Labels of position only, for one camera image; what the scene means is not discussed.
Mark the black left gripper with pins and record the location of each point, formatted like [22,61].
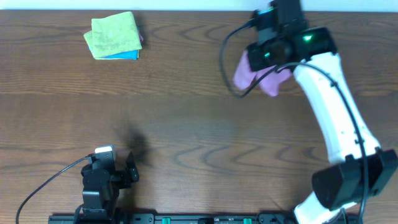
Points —
[125,175]

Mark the blue folded cloth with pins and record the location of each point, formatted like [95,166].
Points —
[118,53]

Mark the green folded cloth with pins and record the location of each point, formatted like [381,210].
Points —
[118,30]

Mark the purple microfiber cloth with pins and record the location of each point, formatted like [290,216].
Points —
[244,77]

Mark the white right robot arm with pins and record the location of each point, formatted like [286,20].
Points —
[359,167]

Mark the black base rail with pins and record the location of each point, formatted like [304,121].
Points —
[149,218]

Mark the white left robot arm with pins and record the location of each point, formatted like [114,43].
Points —
[101,185]

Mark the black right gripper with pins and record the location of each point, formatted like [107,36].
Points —
[257,58]

